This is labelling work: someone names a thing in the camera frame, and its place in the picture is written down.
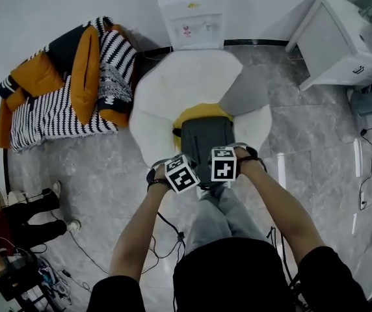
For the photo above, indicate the round wooden tray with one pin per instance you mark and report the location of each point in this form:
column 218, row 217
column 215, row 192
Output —
column 0, row 198
column 17, row 197

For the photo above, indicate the person's left forearm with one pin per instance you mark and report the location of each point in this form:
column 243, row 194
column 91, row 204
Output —
column 134, row 232

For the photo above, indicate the white flower-shaped chair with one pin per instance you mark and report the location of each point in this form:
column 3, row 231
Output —
column 179, row 86

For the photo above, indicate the orange couch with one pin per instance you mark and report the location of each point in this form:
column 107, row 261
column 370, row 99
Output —
column 2, row 128

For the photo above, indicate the person's grey trousers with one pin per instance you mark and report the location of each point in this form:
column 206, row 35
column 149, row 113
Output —
column 218, row 219

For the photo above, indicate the dark grey backpack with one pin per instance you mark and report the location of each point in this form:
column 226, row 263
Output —
column 205, row 135

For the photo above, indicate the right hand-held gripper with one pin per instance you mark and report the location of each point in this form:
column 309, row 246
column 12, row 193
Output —
column 223, row 167

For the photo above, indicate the large orange cushion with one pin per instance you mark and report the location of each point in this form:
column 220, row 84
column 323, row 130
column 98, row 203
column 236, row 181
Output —
column 85, row 76

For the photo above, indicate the black shelf rack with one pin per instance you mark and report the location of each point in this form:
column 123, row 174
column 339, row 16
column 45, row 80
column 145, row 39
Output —
column 13, row 284

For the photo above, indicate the white cabinet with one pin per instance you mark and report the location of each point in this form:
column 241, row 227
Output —
column 329, row 44

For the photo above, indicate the square orange cushion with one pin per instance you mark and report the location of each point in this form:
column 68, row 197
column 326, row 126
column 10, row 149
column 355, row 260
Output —
column 38, row 75

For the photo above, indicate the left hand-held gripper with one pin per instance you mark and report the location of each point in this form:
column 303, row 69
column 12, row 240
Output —
column 181, row 175

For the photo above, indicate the person's white shoe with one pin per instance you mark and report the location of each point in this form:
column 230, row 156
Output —
column 200, row 192

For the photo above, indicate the black white striped blanket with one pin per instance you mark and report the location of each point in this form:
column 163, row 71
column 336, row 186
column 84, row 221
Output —
column 49, row 119

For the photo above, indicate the grey patterned knit throw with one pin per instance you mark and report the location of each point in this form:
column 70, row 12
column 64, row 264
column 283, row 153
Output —
column 114, row 86

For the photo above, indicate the person's right forearm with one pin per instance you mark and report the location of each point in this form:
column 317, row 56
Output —
column 280, row 213

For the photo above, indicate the person's right hand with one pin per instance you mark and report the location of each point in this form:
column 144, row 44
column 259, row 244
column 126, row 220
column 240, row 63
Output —
column 243, row 155

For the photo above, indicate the small orange cushion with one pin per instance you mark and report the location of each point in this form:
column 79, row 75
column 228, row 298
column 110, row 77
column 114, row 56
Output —
column 15, row 99

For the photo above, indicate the black left wrist band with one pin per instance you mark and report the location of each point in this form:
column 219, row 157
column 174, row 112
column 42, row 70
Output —
column 156, row 181

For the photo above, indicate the white water dispenser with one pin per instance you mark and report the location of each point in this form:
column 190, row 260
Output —
column 192, row 2

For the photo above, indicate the metal faucet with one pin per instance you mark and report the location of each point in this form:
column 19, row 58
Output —
column 371, row 11

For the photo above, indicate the person's left hand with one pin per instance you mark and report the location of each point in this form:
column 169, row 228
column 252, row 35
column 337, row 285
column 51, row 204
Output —
column 161, row 174

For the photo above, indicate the black white striped bolster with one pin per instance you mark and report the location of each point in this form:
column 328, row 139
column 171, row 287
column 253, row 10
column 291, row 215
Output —
column 7, row 86

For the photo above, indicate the grey reclining machine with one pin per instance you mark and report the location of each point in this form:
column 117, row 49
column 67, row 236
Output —
column 371, row 104

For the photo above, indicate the person's black shirt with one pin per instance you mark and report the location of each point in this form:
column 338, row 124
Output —
column 231, row 278

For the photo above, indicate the black cushion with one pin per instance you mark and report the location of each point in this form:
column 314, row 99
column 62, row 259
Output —
column 64, row 47

